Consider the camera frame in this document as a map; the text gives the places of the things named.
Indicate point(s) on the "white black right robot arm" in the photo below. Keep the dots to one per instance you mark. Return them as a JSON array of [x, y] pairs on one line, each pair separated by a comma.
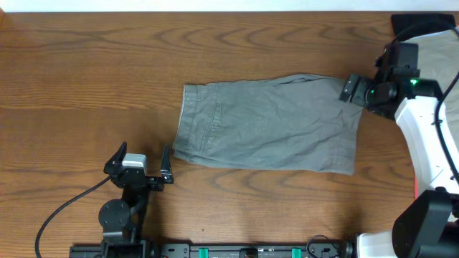
[[429, 226]]

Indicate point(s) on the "black folded garment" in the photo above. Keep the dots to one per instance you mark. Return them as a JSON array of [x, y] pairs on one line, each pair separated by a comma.
[[406, 26]]

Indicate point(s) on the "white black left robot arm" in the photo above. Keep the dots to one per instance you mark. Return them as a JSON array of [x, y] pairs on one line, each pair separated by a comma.
[[122, 219]]

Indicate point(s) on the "red garment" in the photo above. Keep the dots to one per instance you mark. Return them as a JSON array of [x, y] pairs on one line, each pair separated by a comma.
[[416, 187]]

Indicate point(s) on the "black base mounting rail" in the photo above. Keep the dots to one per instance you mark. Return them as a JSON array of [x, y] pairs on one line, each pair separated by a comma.
[[251, 251]]

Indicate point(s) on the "beige folded garment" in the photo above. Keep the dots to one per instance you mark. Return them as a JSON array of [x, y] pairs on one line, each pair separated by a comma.
[[438, 60]]

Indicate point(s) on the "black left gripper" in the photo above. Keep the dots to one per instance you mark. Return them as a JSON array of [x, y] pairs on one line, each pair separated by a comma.
[[151, 181]]

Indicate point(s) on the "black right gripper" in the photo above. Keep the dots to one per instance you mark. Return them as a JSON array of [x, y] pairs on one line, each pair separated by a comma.
[[352, 88]]

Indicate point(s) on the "grey shorts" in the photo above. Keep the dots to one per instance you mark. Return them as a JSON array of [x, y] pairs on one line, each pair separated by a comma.
[[289, 123]]

